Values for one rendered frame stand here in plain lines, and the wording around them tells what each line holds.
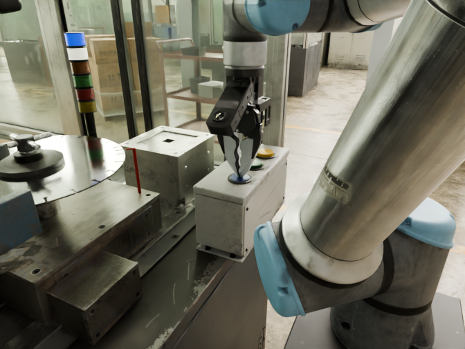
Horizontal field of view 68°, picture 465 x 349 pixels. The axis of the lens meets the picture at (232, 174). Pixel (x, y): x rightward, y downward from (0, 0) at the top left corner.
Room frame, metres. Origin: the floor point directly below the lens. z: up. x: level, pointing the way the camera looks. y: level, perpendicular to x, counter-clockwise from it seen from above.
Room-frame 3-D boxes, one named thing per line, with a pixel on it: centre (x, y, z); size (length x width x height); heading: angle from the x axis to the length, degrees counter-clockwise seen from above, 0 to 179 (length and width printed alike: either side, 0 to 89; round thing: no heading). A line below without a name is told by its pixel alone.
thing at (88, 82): (0.88, 0.38, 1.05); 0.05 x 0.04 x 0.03; 64
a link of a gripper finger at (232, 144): (0.64, -0.01, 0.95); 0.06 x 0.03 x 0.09; 154
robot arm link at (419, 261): (0.39, -0.23, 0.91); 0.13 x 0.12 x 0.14; 107
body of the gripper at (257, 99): (0.64, -0.02, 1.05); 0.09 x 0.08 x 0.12; 154
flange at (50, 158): (0.57, 0.37, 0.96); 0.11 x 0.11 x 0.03
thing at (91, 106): (0.88, 0.38, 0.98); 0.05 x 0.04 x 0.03; 64
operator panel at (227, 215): (0.69, -0.03, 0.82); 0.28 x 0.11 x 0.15; 154
